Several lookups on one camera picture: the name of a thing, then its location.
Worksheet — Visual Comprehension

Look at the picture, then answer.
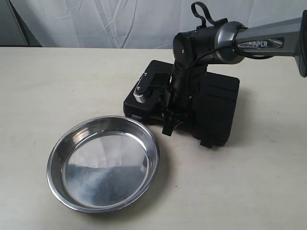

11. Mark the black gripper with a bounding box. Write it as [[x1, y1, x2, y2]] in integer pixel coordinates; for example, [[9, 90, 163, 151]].
[[162, 61, 207, 136]]

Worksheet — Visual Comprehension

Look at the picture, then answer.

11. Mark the black plastic tool case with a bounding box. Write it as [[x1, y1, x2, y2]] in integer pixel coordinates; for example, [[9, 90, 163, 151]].
[[123, 60, 240, 148]]

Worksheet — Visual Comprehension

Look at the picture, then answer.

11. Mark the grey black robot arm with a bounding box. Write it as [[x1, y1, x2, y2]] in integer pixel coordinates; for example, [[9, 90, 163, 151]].
[[163, 17, 307, 136]]

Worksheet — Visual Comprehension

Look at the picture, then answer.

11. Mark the round stainless steel tray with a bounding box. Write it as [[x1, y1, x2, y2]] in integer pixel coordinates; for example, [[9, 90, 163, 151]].
[[46, 115, 160, 214]]

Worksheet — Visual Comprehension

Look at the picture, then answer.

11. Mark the white backdrop cloth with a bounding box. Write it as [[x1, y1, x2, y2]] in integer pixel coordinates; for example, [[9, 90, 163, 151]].
[[12, 0, 307, 49]]

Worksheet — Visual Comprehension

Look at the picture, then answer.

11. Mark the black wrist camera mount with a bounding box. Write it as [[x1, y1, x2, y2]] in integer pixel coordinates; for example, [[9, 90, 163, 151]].
[[133, 71, 169, 104]]

